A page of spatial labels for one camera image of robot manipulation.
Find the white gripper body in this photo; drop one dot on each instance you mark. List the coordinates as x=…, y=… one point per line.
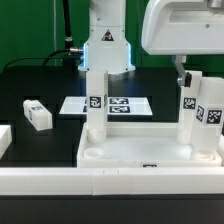
x=183, y=27

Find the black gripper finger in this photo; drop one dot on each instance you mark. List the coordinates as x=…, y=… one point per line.
x=184, y=78

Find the white desk top panel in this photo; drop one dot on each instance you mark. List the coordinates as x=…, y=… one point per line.
x=140, y=145

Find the white marker tag plate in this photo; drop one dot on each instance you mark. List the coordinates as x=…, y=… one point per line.
x=116, y=106

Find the white left barrier block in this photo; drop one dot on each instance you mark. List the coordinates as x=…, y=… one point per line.
x=5, y=138

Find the white front barrier rail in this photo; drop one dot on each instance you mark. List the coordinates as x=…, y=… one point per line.
x=111, y=181

